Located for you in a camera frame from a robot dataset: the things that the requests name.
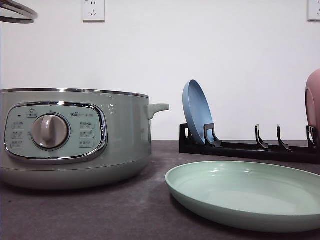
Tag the green plate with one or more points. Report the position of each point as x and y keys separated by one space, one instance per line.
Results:
x=248 y=195

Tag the glass steamer lid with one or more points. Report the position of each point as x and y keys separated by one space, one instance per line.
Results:
x=15 y=12

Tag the blue plate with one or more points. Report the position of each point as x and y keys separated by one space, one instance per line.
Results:
x=197 y=110

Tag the green electric steamer pot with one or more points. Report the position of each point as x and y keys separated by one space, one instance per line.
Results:
x=62 y=138

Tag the pink plate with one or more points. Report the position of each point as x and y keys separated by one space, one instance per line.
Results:
x=312 y=102

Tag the black dish rack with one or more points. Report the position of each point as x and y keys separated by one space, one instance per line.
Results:
x=257 y=149

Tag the white wall socket left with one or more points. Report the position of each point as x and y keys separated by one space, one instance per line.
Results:
x=93 y=11

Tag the white wall socket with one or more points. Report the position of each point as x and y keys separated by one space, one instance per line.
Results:
x=313 y=11
x=93 y=11

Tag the white wall socket right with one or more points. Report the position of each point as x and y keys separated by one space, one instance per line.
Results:
x=313 y=11

